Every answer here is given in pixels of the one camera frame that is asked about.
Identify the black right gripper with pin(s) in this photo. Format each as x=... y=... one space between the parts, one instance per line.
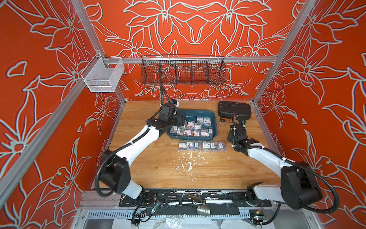
x=231 y=136

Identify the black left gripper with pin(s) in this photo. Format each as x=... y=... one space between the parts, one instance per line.
x=180 y=120

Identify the blue plastic storage tray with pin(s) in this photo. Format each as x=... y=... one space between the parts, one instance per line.
x=189 y=113

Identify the clear paper clip box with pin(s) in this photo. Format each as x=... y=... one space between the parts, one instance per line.
x=198 y=145
x=206 y=146
x=222 y=146
x=182 y=146
x=214 y=146
x=190 y=146

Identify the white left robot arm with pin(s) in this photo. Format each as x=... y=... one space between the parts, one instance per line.
x=113 y=175

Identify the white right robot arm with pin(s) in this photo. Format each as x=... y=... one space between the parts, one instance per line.
x=299 y=183

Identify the orange black ratchet wrench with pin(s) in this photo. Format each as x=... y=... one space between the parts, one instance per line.
x=224 y=119

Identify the black plastic tool case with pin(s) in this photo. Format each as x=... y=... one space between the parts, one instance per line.
x=226 y=108

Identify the silver metal cylinder fitting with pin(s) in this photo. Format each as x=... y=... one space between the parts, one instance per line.
x=203 y=210

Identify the black wire wall basket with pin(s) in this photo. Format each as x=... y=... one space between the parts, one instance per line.
x=176 y=69

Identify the white wire mesh basket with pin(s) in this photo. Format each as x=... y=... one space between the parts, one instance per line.
x=102 y=75

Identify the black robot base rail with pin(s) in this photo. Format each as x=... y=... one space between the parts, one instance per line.
x=224 y=204

